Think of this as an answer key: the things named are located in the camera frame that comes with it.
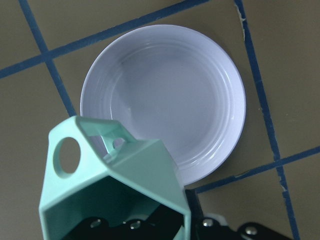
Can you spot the lavender plate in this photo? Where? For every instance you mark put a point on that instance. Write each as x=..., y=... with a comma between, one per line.
x=171, y=83

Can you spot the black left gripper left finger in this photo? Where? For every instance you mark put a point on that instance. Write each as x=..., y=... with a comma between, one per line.
x=163, y=223

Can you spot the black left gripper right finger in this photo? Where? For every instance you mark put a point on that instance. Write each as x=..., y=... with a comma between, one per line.
x=211, y=226

